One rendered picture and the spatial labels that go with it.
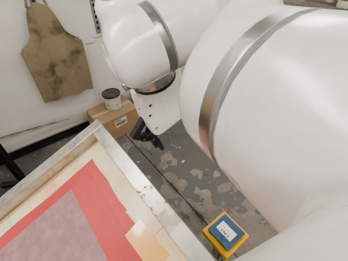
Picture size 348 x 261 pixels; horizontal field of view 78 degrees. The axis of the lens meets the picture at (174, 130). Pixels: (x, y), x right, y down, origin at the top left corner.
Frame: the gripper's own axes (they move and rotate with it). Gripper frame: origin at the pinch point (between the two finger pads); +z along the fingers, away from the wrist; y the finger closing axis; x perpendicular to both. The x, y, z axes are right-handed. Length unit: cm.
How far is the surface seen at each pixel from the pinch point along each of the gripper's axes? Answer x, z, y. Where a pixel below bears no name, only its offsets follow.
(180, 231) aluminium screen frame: -14.3, 7.9, -12.5
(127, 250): -8.0, 12.2, -23.8
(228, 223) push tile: -11, 55, 2
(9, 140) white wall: 198, 103, -92
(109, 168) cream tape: 13.1, 12.0, -17.1
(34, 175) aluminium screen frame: 26.3, 9.8, -34.8
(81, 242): 1.4, 12.9, -31.8
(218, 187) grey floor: 36, 168, 37
